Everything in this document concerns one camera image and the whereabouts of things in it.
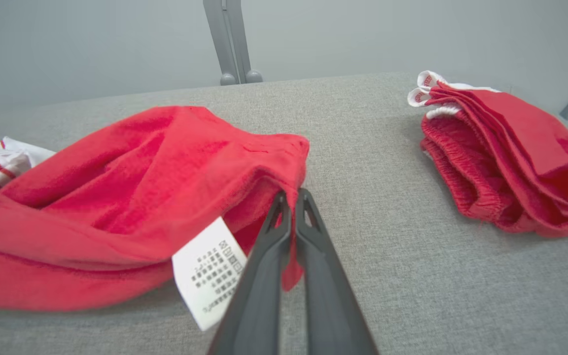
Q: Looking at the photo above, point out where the grey metal stand leg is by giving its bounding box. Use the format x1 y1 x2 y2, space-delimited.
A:
203 0 264 86

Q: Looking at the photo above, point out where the red garment white trim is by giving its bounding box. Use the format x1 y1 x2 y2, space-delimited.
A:
407 71 568 232

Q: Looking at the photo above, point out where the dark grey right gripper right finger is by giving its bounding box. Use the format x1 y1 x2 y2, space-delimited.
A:
295 188 379 355

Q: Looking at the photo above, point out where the red jersey white striped trim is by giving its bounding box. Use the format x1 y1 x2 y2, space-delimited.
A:
0 105 311 332

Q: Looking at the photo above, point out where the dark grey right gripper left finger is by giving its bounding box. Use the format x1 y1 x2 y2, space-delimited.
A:
208 191 292 355

